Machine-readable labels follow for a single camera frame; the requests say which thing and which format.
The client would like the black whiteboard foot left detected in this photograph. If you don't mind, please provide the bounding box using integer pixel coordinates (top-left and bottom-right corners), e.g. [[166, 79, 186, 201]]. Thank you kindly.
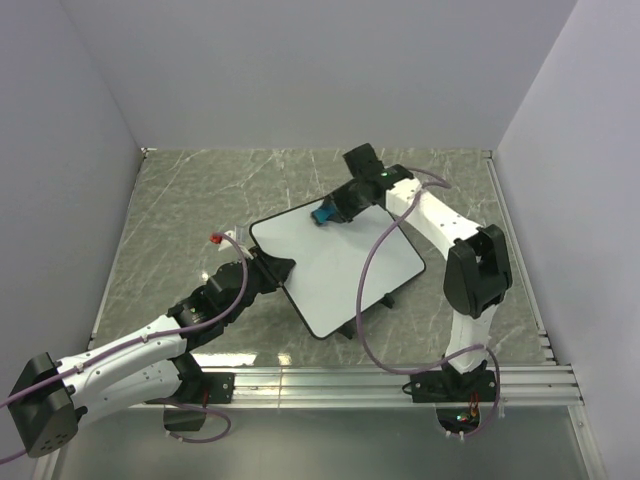
[[337, 323, 356, 340]]

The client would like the black whiteboard foot right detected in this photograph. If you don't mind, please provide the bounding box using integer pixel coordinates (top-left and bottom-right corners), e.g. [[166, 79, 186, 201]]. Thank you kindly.
[[380, 293, 395, 309]]

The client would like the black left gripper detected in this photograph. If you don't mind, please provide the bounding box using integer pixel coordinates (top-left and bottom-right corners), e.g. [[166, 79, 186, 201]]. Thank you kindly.
[[225, 246, 295, 324]]

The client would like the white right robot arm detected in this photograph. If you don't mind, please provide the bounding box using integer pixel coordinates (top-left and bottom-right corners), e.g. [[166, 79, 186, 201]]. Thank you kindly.
[[311, 143, 513, 400]]

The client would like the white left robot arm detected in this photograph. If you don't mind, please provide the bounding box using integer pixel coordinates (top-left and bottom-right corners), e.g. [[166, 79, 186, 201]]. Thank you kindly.
[[2, 247, 296, 458]]

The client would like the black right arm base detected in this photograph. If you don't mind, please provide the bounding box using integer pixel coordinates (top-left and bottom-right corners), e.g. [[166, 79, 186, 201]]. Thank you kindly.
[[402, 362, 498, 403]]

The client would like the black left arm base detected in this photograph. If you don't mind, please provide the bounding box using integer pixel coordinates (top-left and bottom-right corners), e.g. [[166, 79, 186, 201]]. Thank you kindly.
[[163, 372, 235, 433]]

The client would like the aluminium rail front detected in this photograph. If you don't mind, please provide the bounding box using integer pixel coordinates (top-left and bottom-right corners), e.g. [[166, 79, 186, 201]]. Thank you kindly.
[[32, 363, 584, 480]]

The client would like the white board black frame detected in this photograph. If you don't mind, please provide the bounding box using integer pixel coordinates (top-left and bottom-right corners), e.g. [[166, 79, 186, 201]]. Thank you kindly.
[[249, 200, 426, 339]]

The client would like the aluminium rail right side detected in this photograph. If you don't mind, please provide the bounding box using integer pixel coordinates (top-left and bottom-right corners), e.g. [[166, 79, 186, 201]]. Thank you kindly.
[[482, 150, 558, 365]]

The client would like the black whiteboard foot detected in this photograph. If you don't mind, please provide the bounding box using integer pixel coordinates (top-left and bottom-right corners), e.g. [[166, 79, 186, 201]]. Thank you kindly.
[[380, 293, 395, 309], [337, 323, 356, 340]]

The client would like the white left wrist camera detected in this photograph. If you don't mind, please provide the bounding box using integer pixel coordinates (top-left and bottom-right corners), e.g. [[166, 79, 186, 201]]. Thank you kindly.
[[209, 225, 247, 251]]

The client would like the blue bone-shaped eraser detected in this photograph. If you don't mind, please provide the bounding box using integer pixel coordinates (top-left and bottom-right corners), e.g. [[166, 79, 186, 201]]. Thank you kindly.
[[310, 205, 335, 226]]

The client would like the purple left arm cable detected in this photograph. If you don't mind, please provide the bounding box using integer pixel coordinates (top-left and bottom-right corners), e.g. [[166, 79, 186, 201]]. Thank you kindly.
[[0, 234, 251, 464]]

